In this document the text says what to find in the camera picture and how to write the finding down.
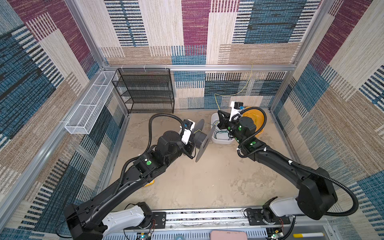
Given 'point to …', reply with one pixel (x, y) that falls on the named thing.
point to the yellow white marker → (307, 235)
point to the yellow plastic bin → (257, 117)
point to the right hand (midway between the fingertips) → (219, 112)
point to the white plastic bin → (219, 136)
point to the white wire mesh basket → (85, 117)
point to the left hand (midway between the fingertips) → (194, 133)
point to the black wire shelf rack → (145, 90)
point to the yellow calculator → (153, 182)
